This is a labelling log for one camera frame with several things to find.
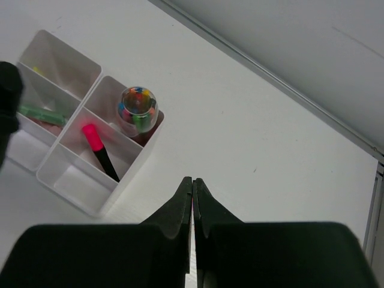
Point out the pink black highlighter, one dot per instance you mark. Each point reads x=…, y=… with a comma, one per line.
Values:
x=99, y=150

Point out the clear tube of colored pens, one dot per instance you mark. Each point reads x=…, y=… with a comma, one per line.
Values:
x=137, y=111

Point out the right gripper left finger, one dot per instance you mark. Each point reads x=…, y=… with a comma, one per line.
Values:
x=153, y=253

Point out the white organizer box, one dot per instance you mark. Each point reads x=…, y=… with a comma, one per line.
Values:
x=72, y=171
x=68, y=78

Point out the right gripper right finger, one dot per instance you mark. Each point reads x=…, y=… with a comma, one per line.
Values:
x=233, y=253

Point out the aluminium frame rail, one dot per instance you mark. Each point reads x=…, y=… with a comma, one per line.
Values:
x=301, y=98

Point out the pink correction tape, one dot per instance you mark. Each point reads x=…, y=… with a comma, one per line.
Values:
x=53, y=129

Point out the green correction tape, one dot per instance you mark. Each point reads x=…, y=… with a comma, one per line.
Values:
x=43, y=115

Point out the left white organizer box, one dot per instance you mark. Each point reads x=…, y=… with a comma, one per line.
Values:
x=68, y=78

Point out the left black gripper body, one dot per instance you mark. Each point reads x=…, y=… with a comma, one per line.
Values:
x=11, y=92

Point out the right white organizer box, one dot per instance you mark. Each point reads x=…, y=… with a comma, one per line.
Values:
x=72, y=171

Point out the yellow pastel pen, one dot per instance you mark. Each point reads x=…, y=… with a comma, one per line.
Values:
x=37, y=70

